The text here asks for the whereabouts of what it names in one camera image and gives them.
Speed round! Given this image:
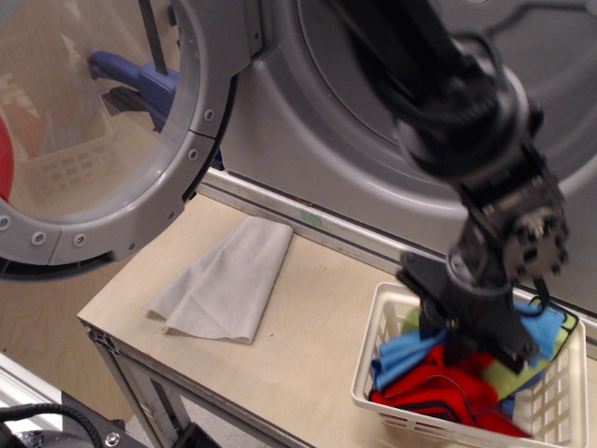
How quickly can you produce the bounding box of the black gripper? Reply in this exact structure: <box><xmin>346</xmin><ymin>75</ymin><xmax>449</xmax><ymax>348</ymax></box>
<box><xmin>397</xmin><ymin>219</ymin><xmax>540</xmax><ymax>373</ymax></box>

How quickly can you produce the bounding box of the light blue cloth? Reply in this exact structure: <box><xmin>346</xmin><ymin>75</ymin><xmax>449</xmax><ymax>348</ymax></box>
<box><xmin>370</xmin><ymin>300</ymin><xmax>568</xmax><ymax>415</ymax></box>

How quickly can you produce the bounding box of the red cloth with black print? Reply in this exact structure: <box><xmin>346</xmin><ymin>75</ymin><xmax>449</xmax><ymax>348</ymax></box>
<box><xmin>368</xmin><ymin>346</ymin><xmax>531</xmax><ymax>438</ymax></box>

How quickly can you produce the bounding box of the white plastic laundry basket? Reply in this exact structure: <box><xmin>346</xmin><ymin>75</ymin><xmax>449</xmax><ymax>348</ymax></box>
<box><xmin>352</xmin><ymin>283</ymin><xmax>590</xmax><ymax>447</ymax></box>

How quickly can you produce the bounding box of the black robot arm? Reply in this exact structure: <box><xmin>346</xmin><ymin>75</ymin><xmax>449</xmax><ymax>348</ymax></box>
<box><xmin>331</xmin><ymin>1</ymin><xmax>569</xmax><ymax>372</ymax></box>

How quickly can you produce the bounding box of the grey washing machine body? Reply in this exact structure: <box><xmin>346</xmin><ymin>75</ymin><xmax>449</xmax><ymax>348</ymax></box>
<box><xmin>222</xmin><ymin>1</ymin><xmax>596</xmax><ymax>312</ymax></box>

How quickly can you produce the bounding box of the round grey machine door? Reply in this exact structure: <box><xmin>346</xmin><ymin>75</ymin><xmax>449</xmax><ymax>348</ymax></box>
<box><xmin>1</xmin><ymin>1</ymin><xmax>262</xmax><ymax>282</ymax></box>

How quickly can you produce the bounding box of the green cloth with black print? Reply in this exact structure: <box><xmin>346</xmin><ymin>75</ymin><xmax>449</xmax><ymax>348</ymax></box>
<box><xmin>399</xmin><ymin>305</ymin><xmax>578</xmax><ymax>407</ymax></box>

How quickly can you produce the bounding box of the grey folded cloth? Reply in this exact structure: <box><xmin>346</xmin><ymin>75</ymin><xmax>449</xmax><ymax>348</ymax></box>
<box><xmin>145</xmin><ymin>217</ymin><xmax>293</xmax><ymax>343</ymax></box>

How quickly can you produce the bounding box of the aluminium frame work table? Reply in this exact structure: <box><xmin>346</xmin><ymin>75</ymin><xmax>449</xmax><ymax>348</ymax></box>
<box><xmin>76</xmin><ymin>167</ymin><xmax>597</xmax><ymax>448</ymax></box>

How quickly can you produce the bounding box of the blue clamp handle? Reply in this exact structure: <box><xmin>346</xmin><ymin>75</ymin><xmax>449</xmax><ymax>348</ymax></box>
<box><xmin>88</xmin><ymin>51</ymin><xmax>179</xmax><ymax>133</ymax></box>

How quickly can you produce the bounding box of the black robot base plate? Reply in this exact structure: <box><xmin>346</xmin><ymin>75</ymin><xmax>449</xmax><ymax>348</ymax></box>
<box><xmin>0</xmin><ymin>389</ymin><xmax>140</xmax><ymax>448</ymax></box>

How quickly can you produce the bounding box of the black cable loop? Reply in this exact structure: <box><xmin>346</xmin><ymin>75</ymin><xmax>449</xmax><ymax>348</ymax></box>
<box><xmin>0</xmin><ymin>402</ymin><xmax>101</xmax><ymax>448</ymax></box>

